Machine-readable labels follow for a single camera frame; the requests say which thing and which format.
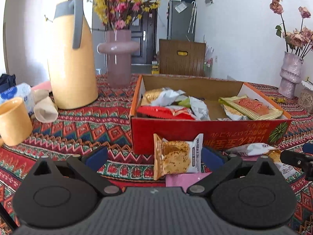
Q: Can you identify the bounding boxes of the yellow thermos jug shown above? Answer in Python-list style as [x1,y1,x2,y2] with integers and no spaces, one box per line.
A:
[48,0,98,110]

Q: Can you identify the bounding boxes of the clear jar with white lid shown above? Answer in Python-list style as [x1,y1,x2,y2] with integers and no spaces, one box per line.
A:
[298,78,313,114]

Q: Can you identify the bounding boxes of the orange cream snack packet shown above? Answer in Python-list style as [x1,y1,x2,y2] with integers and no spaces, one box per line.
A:
[219,95,283,121]

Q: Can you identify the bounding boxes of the red snack packet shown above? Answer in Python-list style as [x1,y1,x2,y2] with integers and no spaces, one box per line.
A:
[137,106,197,120]

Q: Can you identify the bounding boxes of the tissue pack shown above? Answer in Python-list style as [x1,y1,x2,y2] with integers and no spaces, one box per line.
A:
[0,83,35,115]

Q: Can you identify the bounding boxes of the red cardboard snack box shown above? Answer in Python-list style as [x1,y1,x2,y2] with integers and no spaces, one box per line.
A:
[129,74,293,155]

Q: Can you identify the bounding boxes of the green snack packet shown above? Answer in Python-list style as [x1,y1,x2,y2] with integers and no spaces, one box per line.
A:
[177,97,191,108]

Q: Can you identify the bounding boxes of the grey refrigerator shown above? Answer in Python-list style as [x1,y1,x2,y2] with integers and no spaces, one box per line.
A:
[167,0,197,41]

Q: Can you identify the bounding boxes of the patterned red tablecloth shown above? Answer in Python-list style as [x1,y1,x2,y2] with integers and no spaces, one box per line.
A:
[1,74,312,234]

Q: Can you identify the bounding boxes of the textured pink vase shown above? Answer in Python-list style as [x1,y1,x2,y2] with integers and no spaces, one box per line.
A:
[278,52,303,99]

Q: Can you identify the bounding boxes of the dark entrance door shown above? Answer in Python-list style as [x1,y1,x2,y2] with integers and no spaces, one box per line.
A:
[130,9,157,65]

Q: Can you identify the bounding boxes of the dark bag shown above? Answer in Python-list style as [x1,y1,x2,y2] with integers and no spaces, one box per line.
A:
[0,74,16,92]

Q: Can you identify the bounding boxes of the yellow ceramic mug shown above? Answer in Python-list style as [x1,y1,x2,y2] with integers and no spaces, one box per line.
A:
[1,97,33,146]

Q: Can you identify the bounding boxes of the dried pink roses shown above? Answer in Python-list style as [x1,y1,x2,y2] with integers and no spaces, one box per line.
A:
[269,0,312,60]

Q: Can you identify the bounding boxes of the wooden chair back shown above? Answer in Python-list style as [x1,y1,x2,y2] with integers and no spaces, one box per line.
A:
[159,39,206,76]

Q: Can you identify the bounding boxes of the fallen yellow flower petals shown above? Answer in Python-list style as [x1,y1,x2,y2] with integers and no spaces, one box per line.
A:
[268,96,286,104]

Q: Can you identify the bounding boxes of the crumpled beige cloth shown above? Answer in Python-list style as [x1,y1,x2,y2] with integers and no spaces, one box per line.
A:
[33,89,58,123]

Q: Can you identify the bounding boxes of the pink ring vase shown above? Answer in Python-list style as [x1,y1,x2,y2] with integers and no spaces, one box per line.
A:
[97,30,139,89]

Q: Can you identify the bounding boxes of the pink pastry snack packet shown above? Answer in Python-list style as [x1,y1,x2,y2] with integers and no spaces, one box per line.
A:
[165,172,211,192]

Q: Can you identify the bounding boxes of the white pastry snack packet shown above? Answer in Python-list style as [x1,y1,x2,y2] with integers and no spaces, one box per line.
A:
[153,133,203,180]

